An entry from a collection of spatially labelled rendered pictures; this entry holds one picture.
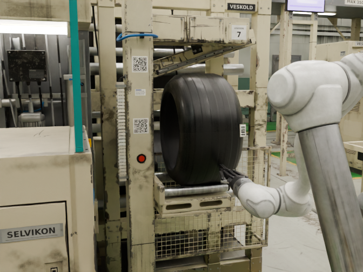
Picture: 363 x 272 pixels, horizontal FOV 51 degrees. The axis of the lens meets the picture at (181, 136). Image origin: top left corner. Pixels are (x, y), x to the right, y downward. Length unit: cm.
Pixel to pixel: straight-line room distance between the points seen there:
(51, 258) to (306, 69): 79
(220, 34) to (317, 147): 134
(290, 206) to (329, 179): 53
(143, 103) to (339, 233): 113
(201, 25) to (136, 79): 56
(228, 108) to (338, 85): 81
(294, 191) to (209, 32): 108
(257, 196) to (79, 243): 67
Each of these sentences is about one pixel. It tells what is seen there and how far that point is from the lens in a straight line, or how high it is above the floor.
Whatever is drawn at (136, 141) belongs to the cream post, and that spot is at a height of 114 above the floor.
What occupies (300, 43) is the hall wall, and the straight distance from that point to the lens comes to 1288.
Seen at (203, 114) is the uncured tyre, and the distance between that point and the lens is 169.
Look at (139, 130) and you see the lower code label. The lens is 182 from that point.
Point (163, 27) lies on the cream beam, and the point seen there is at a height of 171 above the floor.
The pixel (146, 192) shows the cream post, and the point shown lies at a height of 89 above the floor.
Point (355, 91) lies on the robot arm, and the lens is 110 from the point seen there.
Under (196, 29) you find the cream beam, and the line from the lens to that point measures 216.
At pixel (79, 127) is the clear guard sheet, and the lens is 96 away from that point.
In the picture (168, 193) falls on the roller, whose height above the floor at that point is 90.
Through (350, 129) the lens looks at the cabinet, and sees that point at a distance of 629.
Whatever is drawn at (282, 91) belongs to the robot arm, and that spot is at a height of 142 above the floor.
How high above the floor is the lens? 146
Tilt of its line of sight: 9 degrees down
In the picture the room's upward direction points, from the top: straight up
